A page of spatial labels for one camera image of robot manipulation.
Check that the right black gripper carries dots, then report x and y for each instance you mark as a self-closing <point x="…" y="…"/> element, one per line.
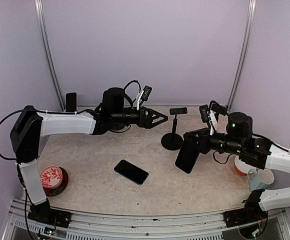
<point x="202" y="144"/>

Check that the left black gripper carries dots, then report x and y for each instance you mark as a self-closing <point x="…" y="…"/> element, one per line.
<point x="148" y="123"/>

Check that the black gooseneck phone stand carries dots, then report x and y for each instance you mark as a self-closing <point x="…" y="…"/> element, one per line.
<point x="173" y="141"/>

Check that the clear case phone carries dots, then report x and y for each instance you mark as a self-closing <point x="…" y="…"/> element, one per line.
<point x="71" y="102"/>

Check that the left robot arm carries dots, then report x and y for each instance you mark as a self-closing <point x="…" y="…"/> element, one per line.
<point x="116" y="109"/>

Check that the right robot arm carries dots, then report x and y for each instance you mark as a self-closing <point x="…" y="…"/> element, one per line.
<point x="252" y="149"/>

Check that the black clamp phone stand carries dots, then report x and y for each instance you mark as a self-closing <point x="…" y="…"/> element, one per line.
<point x="217" y="108"/>

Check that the teal phone lying diagonal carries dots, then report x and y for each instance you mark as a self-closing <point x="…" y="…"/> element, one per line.
<point x="131" y="172"/>

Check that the orange white bowl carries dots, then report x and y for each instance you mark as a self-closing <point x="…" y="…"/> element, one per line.
<point x="241" y="167"/>

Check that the light blue mug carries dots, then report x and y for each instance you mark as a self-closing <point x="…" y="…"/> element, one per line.
<point x="259" y="179"/>

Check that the red patterned round tin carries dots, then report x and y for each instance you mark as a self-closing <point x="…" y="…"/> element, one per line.
<point x="54" y="180"/>

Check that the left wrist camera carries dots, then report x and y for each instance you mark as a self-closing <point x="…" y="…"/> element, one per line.
<point x="142" y="96"/>

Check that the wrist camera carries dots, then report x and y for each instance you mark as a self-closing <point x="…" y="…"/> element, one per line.
<point x="142" y="96"/>
<point x="210" y="117"/>

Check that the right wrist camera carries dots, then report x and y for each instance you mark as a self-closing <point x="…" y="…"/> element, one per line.
<point x="210" y="117"/>

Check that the right aluminium frame post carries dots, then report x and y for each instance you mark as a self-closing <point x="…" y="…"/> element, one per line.
<point x="243" y="53"/>

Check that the aluminium frame post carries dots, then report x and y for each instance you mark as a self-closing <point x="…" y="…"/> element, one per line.
<point x="243" y="53"/>
<point x="48" y="53"/>

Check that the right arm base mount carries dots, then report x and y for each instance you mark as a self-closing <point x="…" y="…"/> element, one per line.
<point x="243" y="216"/>

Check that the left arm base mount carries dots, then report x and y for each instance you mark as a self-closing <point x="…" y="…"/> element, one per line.
<point x="52" y="216"/>

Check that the left aluminium frame post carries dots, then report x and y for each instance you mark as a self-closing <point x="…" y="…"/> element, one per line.
<point x="48" y="53"/>

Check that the aluminium front rail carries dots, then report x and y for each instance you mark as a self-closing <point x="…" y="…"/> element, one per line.
<point x="97" y="226"/>

